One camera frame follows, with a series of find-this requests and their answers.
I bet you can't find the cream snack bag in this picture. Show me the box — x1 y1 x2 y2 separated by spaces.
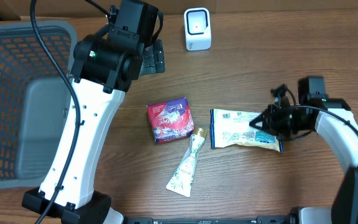
210 109 283 152

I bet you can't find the red purple snack pack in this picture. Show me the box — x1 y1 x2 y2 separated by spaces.
147 97 195 143

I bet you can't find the white tube pouch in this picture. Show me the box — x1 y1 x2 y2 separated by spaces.
166 128 208 197

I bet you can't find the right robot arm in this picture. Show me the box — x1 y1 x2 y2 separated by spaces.
249 76 358 224

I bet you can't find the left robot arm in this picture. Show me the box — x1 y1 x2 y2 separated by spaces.
22 1 165 224

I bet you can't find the white barcode scanner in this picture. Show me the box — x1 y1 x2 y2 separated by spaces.
183 7 212 51

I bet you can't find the grey plastic shopping basket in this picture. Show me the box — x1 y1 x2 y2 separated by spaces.
0 21 77 189

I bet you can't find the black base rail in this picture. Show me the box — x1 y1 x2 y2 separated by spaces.
123 215 296 224

